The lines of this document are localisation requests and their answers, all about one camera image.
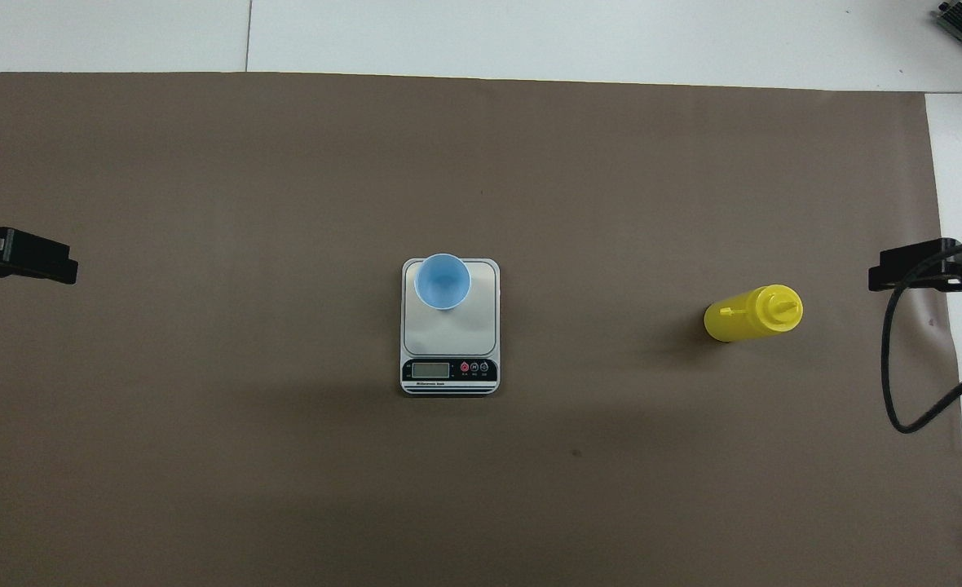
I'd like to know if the yellow squeeze bottle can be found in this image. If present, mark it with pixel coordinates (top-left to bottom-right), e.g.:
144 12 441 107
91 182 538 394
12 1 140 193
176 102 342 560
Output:
704 284 804 343

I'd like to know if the light blue plastic cup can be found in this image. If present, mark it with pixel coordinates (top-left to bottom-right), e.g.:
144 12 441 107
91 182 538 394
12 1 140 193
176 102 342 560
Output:
414 253 472 312

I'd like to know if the silver digital kitchen scale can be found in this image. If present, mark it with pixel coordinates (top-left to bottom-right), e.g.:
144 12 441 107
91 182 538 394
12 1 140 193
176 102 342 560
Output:
400 258 501 397

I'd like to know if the brown table mat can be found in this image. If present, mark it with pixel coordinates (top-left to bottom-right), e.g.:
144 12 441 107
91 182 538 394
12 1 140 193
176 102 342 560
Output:
0 72 962 587

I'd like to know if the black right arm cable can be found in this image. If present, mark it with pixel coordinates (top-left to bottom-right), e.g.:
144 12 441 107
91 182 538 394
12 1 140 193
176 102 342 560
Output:
880 238 962 435

